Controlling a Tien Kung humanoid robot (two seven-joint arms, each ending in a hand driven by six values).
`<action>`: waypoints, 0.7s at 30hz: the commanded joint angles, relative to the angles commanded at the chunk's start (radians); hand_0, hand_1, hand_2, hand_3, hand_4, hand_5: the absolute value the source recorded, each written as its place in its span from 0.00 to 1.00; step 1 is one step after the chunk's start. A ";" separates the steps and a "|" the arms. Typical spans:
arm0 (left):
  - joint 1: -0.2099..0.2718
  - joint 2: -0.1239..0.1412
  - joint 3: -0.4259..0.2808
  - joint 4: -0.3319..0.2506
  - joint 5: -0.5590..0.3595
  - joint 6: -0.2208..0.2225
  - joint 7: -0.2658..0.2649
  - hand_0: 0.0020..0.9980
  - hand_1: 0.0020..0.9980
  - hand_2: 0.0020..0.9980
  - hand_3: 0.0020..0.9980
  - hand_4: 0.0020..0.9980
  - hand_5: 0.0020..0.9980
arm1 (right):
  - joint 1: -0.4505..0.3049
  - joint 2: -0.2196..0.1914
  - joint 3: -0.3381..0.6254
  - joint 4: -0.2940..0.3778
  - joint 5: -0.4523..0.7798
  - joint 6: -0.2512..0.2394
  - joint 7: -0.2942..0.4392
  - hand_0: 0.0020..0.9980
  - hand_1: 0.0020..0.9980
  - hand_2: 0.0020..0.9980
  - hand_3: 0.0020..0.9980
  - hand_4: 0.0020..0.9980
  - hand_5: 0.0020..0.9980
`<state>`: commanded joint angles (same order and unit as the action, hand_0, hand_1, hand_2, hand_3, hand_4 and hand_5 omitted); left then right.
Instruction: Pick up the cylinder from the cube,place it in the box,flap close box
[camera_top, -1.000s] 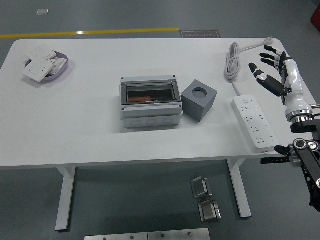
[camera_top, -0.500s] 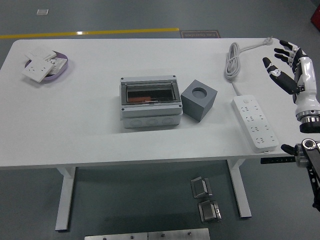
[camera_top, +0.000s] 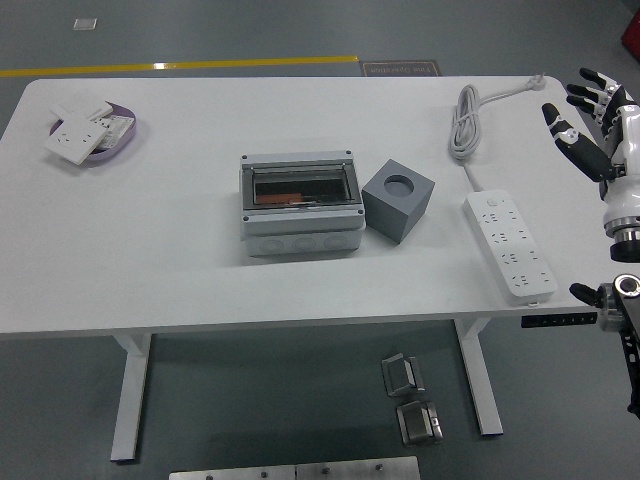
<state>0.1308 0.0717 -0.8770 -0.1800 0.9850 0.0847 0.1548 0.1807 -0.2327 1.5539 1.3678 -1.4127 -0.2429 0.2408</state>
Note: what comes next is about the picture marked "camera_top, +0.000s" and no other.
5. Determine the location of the white and black robot right hand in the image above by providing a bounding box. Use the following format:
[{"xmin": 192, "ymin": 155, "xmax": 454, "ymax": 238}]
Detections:
[{"xmin": 542, "ymin": 67, "xmax": 640, "ymax": 229}]

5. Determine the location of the grey junction box clear lid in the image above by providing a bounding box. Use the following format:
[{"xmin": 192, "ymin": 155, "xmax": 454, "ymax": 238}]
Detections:
[{"xmin": 238, "ymin": 149, "xmax": 365, "ymax": 259}]

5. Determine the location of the orange cylinder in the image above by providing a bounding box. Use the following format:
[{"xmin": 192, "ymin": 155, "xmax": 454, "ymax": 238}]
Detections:
[{"xmin": 257, "ymin": 192, "xmax": 306, "ymax": 206}]

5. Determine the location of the grey cube with round hole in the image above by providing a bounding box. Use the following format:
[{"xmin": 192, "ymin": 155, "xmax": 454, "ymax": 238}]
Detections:
[{"xmin": 361, "ymin": 158, "xmax": 435, "ymax": 246}]

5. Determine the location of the red object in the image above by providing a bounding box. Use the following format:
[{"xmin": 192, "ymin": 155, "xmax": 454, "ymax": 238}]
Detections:
[{"xmin": 619, "ymin": 10, "xmax": 640, "ymax": 51}]

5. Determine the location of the black table control panel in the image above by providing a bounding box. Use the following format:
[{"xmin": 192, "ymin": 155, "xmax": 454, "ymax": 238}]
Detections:
[{"xmin": 521, "ymin": 312, "xmax": 599, "ymax": 329}]

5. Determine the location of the white table leg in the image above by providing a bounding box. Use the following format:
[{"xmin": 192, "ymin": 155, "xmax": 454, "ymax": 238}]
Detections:
[
  {"xmin": 109, "ymin": 332, "xmax": 153, "ymax": 462},
  {"xmin": 452, "ymin": 317, "xmax": 504, "ymax": 437}
]

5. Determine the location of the purple oval tray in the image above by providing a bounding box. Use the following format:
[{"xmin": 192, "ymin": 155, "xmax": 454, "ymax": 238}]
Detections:
[{"xmin": 48, "ymin": 102, "xmax": 138, "ymax": 164}]

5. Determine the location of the slim white socket panel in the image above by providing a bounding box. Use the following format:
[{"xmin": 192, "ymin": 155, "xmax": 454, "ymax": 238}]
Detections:
[{"xmin": 49, "ymin": 98, "xmax": 114, "ymax": 122}]

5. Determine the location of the large white socket panel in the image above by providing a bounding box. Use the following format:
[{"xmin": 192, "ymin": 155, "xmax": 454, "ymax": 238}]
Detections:
[{"xmin": 42, "ymin": 115, "xmax": 109, "ymax": 166}]

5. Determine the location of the white power cable with plug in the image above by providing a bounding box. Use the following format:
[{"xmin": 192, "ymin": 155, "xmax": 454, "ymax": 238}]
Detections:
[{"xmin": 447, "ymin": 73, "xmax": 547, "ymax": 194}]

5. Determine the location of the printed white switch panel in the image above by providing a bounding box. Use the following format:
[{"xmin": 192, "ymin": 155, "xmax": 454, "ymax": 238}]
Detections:
[{"xmin": 96, "ymin": 114, "xmax": 135, "ymax": 150}]

